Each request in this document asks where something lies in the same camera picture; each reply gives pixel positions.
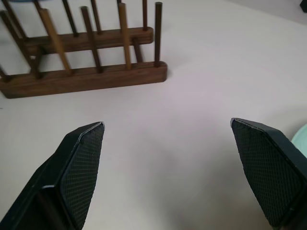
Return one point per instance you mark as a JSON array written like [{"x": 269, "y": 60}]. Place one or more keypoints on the black object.
[{"x": 304, "y": 5}]

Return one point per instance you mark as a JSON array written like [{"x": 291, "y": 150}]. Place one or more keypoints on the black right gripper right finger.
[{"x": 268, "y": 172}]

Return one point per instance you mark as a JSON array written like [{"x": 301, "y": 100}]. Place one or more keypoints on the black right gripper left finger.
[{"x": 76, "y": 172}]

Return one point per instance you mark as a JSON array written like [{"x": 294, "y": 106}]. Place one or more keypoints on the wooden dish rack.
[{"x": 79, "y": 48}]

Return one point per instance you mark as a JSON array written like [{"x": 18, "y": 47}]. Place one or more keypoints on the green plate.
[{"x": 300, "y": 136}]

